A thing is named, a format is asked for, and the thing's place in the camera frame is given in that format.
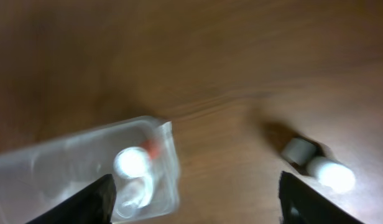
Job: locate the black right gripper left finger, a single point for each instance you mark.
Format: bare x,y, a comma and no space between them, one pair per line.
92,205

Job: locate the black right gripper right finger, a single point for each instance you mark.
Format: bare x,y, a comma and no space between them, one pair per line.
301,204

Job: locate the white cylindrical bottle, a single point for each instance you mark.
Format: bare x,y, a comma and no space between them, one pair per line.
308,158

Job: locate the white tube with red cap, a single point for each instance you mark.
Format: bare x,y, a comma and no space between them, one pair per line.
135,165

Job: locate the clear plastic container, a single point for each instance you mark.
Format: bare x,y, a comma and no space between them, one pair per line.
35,179

